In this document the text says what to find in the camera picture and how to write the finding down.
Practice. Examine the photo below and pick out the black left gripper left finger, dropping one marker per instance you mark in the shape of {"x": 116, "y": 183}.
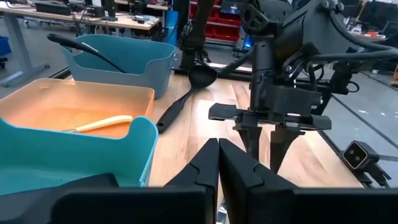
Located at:
{"x": 205, "y": 168}

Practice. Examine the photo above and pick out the red shelf bins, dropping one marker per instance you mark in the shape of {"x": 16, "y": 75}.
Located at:
{"x": 224, "y": 28}

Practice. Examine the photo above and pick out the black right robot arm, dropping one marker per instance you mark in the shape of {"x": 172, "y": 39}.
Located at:
{"x": 311, "y": 25}

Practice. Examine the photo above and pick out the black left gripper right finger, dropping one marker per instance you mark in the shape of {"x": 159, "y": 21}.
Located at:
{"x": 236, "y": 174}

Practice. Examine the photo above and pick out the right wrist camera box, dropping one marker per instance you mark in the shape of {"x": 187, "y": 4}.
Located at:
{"x": 292, "y": 99}

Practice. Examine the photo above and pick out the wooden desk with grey leg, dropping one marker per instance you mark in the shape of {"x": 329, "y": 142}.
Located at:
{"x": 124, "y": 20}

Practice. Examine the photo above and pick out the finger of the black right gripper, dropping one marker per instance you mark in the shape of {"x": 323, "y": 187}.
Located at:
{"x": 283, "y": 146}
{"x": 250, "y": 140}

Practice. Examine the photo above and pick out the black ladle with white mark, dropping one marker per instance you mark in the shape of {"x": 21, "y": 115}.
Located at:
{"x": 62, "y": 39}

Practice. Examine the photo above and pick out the blue-teal plastic bin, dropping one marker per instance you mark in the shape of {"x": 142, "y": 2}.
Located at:
{"x": 133, "y": 59}

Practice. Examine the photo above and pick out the orange translucent plastic bin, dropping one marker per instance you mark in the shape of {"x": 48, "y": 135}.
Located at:
{"x": 77, "y": 96}

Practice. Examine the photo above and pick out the black two-lens camera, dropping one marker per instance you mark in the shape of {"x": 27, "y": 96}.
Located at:
{"x": 357, "y": 154}

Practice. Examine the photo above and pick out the green-teal plastic bin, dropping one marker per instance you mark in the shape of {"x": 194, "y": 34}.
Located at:
{"x": 77, "y": 158}

